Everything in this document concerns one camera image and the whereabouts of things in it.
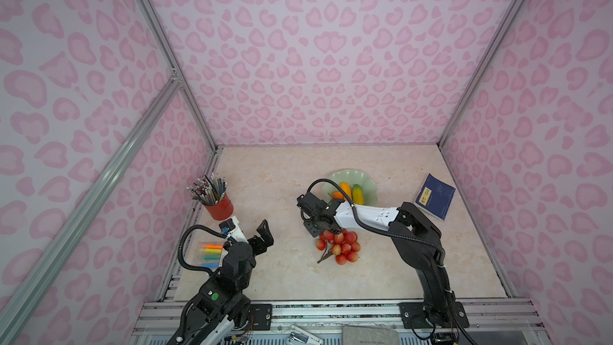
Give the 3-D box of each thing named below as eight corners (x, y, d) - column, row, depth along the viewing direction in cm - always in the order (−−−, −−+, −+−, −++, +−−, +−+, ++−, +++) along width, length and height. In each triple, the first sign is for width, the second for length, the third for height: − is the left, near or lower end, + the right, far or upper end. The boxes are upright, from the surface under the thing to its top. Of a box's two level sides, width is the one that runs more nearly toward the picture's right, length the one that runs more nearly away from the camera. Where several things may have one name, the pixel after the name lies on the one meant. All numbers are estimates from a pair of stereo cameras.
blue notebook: (413, 206, 101) (415, 203, 99) (426, 177, 110) (429, 173, 108) (443, 221, 96) (446, 218, 94) (455, 189, 106) (457, 186, 104)
